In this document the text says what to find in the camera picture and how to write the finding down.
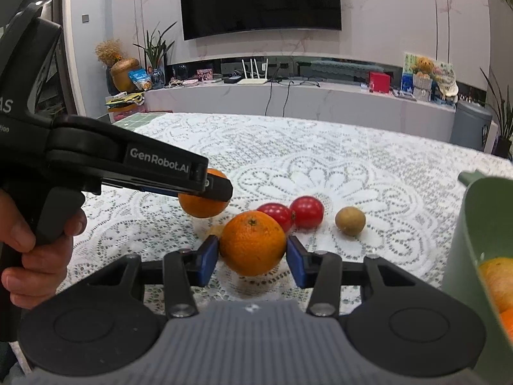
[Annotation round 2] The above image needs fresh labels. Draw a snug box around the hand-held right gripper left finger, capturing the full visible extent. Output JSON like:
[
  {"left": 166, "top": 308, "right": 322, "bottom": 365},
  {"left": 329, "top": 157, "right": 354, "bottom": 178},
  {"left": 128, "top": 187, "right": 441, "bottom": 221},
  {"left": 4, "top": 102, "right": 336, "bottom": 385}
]
[{"left": 102, "top": 235, "right": 220, "bottom": 317}]

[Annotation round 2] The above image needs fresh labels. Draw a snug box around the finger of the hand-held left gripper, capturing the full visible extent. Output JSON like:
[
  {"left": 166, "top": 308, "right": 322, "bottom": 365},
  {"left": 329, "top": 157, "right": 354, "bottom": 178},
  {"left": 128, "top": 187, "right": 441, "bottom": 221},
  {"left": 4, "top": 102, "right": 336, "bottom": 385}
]
[{"left": 100, "top": 137, "right": 234, "bottom": 202}]

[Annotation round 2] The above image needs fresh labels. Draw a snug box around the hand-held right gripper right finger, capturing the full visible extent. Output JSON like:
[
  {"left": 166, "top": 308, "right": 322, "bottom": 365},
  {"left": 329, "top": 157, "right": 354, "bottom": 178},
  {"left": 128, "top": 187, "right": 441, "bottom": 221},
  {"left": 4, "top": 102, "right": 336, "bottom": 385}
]
[{"left": 285, "top": 236, "right": 405, "bottom": 317}]

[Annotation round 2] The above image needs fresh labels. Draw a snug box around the orange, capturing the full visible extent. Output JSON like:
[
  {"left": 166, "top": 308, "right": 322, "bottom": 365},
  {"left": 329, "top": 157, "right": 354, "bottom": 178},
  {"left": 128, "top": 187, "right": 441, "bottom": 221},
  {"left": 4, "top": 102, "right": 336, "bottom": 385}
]
[
  {"left": 178, "top": 168, "right": 230, "bottom": 219},
  {"left": 499, "top": 309, "right": 513, "bottom": 341},
  {"left": 220, "top": 210, "right": 287, "bottom": 277}
]

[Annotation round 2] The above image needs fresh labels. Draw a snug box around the small brown kiwi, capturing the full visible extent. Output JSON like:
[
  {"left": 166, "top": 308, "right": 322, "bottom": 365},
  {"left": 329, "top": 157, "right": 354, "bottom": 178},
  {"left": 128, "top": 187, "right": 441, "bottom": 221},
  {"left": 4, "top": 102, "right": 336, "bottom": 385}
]
[{"left": 335, "top": 206, "right": 366, "bottom": 236}]

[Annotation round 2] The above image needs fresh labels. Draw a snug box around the green colander bowl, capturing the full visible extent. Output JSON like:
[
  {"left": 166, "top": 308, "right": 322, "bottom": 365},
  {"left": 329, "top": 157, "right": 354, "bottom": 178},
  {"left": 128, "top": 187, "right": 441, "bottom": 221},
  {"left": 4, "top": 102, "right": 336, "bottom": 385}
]
[{"left": 441, "top": 170, "right": 513, "bottom": 385}]

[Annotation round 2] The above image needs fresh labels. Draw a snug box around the yellow-green pear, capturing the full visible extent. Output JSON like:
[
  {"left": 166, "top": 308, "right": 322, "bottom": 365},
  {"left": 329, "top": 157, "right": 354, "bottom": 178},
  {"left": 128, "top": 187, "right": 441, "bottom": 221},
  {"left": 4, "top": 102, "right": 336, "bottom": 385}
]
[{"left": 477, "top": 257, "right": 513, "bottom": 313}]

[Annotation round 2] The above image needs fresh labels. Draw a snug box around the person's left hand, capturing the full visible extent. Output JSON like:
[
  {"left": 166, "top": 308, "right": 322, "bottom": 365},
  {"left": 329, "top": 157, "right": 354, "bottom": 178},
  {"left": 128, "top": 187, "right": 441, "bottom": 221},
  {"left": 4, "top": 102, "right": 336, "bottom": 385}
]
[{"left": 0, "top": 189, "right": 88, "bottom": 310}]

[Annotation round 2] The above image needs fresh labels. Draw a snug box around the green checked tablecloth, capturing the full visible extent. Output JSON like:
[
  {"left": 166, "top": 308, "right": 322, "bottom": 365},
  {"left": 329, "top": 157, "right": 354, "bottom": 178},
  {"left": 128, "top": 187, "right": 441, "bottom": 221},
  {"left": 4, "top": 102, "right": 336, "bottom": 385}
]
[{"left": 112, "top": 112, "right": 158, "bottom": 131}]

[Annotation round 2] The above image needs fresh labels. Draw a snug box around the pile of green papers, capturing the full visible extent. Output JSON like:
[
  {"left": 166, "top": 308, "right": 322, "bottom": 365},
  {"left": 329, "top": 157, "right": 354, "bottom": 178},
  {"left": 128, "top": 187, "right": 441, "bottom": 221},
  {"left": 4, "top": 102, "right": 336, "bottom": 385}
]
[{"left": 105, "top": 93, "right": 145, "bottom": 113}]

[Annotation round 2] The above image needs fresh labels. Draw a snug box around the blue snack bag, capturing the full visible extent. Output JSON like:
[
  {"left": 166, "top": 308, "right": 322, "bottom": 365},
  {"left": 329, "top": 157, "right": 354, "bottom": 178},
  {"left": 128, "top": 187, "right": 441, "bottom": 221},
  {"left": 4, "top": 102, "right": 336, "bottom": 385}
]
[{"left": 128, "top": 69, "right": 153, "bottom": 91}]

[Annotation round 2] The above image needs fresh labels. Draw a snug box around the golden vase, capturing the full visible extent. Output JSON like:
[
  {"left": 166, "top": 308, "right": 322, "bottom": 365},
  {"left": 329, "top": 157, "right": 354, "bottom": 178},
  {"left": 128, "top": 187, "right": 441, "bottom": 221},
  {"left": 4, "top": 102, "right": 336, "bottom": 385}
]
[{"left": 110, "top": 58, "right": 141, "bottom": 93}]

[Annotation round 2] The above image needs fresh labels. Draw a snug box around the potted plant in glass vase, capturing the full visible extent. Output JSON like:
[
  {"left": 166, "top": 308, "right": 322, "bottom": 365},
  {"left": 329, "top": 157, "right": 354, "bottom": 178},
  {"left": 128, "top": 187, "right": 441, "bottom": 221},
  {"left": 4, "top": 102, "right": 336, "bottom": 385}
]
[{"left": 134, "top": 22, "right": 178, "bottom": 89}]

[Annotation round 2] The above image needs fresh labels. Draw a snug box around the dried flower bunch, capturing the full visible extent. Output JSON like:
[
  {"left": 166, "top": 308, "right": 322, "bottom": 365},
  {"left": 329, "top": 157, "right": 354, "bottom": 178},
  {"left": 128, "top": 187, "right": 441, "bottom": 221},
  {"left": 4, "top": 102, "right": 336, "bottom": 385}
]
[{"left": 95, "top": 39, "right": 123, "bottom": 67}]

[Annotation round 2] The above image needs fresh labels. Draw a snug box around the white lace tablecloth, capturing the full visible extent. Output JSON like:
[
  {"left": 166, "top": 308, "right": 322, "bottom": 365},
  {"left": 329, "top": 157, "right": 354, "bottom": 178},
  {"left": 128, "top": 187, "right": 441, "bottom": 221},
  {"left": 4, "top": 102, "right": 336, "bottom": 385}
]
[{"left": 60, "top": 113, "right": 513, "bottom": 302}]

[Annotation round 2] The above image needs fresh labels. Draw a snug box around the white router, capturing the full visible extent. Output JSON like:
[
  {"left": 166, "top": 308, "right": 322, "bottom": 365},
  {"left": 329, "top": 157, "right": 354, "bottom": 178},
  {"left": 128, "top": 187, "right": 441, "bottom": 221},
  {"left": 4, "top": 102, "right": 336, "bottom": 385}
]
[{"left": 237, "top": 58, "right": 268, "bottom": 86}]

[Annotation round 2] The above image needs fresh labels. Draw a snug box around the white marble media console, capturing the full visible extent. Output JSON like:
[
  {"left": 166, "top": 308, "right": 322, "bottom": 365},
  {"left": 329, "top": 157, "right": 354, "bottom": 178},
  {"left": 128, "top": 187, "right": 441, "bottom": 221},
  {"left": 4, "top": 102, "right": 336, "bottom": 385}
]
[{"left": 144, "top": 54, "right": 458, "bottom": 137}]

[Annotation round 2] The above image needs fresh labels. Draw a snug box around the black curved television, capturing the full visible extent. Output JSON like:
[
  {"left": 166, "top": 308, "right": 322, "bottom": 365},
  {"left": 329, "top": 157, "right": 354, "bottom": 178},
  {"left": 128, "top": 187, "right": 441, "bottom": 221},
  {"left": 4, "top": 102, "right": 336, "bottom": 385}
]
[{"left": 178, "top": 0, "right": 342, "bottom": 41}]

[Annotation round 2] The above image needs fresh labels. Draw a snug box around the red box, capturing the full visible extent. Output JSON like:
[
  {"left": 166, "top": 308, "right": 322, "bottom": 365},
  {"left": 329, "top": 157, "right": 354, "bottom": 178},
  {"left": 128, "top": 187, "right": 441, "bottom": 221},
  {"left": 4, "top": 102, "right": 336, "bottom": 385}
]
[{"left": 369, "top": 71, "right": 392, "bottom": 94}]

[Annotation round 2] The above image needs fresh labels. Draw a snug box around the grey trash can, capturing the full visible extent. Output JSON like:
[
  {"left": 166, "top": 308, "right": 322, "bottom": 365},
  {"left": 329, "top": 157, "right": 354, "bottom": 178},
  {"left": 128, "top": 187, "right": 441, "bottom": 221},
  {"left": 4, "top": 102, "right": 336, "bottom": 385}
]
[{"left": 451, "top": 101, "right": 493, "bottom": 153}]

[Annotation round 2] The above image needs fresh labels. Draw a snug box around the teddy bear gift set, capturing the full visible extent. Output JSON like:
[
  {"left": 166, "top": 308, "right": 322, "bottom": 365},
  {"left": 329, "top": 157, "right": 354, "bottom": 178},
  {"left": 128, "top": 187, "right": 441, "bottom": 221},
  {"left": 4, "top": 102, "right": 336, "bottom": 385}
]
[{"left": 403, "top": 53, "right": 456, "bottom": 102}]

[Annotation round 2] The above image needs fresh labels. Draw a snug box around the long-leaf potted plant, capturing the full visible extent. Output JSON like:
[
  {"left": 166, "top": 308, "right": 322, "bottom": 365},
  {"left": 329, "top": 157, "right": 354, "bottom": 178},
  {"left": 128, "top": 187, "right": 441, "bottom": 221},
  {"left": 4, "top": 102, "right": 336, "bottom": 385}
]
[{"left": 479, "top": 68, "right": 513, "bottom": 158}]

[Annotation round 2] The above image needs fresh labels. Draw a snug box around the black cable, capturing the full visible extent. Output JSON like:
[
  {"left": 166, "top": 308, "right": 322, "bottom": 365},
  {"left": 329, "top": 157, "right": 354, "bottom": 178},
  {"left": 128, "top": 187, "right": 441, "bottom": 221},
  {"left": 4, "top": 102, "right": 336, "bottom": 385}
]
[{"left": 265, "top": 79, "right": 321, "bottom": 118}]

